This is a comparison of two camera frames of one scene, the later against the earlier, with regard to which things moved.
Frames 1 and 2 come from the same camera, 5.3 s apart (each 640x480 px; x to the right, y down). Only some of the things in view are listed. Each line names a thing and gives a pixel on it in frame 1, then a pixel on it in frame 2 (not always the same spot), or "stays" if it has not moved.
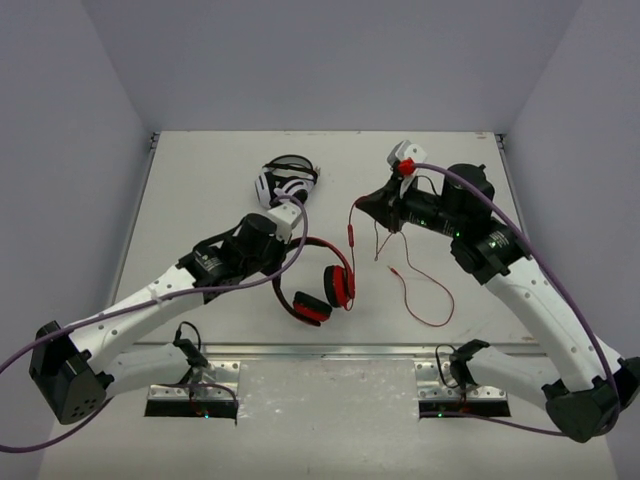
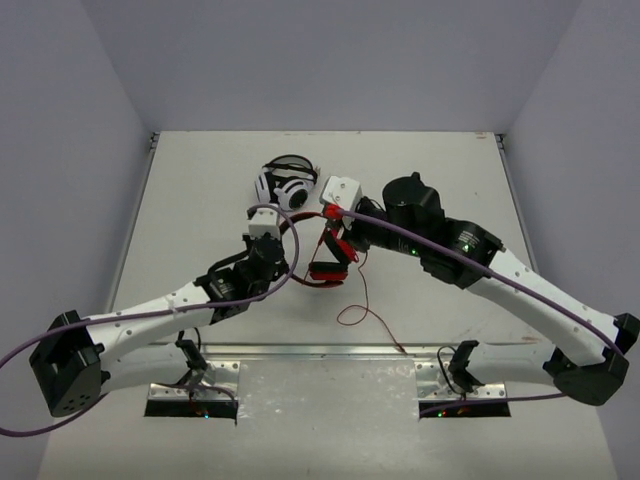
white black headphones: [285, 174] stays
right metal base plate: [435, 382] stays
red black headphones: [316, 307] -> [336, 250]
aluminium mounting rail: [340, 350] stays
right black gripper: [386, 205] -> [352, 237]
